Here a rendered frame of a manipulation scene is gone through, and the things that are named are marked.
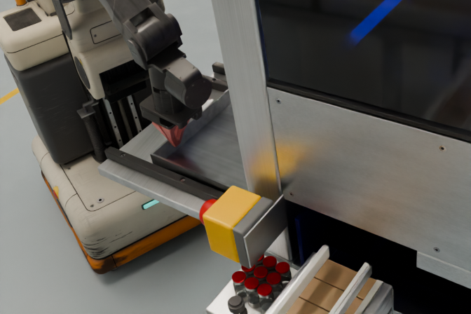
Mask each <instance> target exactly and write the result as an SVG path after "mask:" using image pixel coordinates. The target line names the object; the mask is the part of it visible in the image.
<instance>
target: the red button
mask: <svg viewBox="0 0 471 314"><path fill-rule="evenodd" d="M216 201H217V200H215V199H209V200H207V201H205V202H204V203H203V205H202V207H201V209H200V212H199V219H200V221H201V223H202V224H203V225H204V221H203V214H204V213H205V212H206V211H207V210H208V209H209V208H210V207H211V206H212V205H213V204H214V203H215V202H216Z"/></svg>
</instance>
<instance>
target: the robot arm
mask: <svg viewBox="0 0 471 314"><path fill-rule="evenodd" d="M99 1H100V2H101V4H102V5H103V6H104V8H105V9H106V11H107V12H108V14H109V16H110V18H111V19H112V21H113V24H114V26H115V28H117V30H118V31H119V32H120V33H121V34H122V35H123V39H124V41H125V42H126V43H127V45H128V47H129V49H130V52H131V54H132V57H133V59H134V61H135V62H136V63H137V64H138V65H139V66H141V67H142V68H143V69H145V70H149V77H150V82H151V89H152V93H153V94H151V95H150V96H148V97H147V98H146V99H145V100H143V101H142V102H141V103H139V106H140V110H141V111H142V116H143V117H144V118H146V119H148V120H150V121H152V124H153V125H154V126H155V127H156V128H157V129H158V130H159V131H160V132H161V133H162V134H163V135H164V136H165V137H166V138H167V140H168V141H169V142H170V143H171V144H172V145H173V146H174V147H177V146H178V145H179V144H180V143H181V140H182V136H183V134H184V130H185V128H186V126H187V124H188V122H189V121H190V119H191V118H192V119H195V120H198V119H199V118H200V117H201V116H202V115H203V114H202V112H203V108H202V106H203V105H204V103H206V102H207V100H208V99H209V97H210V95H211V92H212V84H211V82H210V81H209V80H208V79H207V78H205V77H204V76H203V75H202V74H201V72H200V70H199V69H198V68H197V67H195V66H194V65H193V64H191V63H190V62H189V61H188V60H186V59H185V58H186V54H185V53H184V52H182V51H181V50H180V49H178V48H179V47H180V46H181V45H182V44H183V43H182V40H181V37H180V36H181V35H182V31H181V28H180V26H179V23H178V21H177V19H176V18H175V17H174V16H173V15H172V14H171V13H168V14H165V13H164V12H163V10H162V9H161V8H160V7H159V6H158V4H157V3H156V2H154V3H151V2H150V1H149V0H99Z"/></svg>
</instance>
